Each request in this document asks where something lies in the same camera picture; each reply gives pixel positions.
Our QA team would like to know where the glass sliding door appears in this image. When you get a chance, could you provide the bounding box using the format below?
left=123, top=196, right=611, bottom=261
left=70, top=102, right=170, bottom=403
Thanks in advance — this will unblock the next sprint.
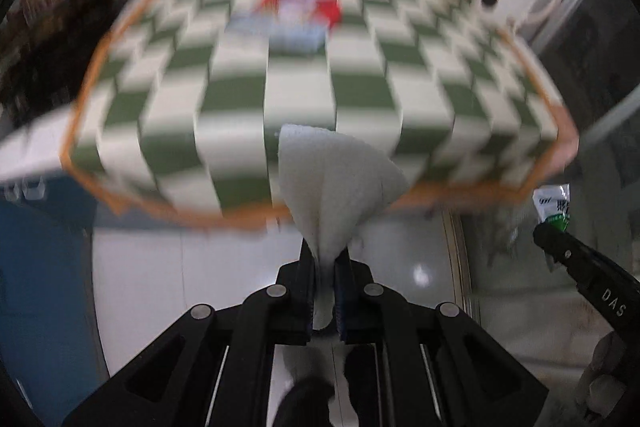
left=462, top=0, right=639, bottom=295

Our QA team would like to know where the green white medicine sachet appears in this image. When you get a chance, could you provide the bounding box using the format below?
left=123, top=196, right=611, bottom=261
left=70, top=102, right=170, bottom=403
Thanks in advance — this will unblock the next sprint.
left=531, top=183, right=572, bottom=273

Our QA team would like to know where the white tissue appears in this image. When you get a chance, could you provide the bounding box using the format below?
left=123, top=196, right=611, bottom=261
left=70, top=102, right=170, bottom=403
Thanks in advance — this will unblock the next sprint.
left=278, top=124, right=409, bottom=331

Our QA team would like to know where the red white snack bag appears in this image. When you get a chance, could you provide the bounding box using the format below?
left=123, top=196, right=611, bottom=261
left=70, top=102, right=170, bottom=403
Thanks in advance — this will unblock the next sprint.
left=227, top=0, right=343, bottom=55

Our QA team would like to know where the right gloved hand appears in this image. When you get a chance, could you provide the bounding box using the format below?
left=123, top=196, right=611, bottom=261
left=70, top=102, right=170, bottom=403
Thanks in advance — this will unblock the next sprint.
left=575, top=331, right=628, bottom=418

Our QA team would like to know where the black frying pan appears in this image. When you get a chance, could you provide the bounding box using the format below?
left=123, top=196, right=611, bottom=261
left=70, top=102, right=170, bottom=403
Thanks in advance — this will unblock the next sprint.
left=1, top=0, right=129, bottom=130

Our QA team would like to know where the green white checkered tablecloth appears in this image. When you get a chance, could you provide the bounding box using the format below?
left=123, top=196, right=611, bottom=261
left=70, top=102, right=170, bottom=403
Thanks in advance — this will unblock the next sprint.
left=60, top=0, right=578, bottom=228

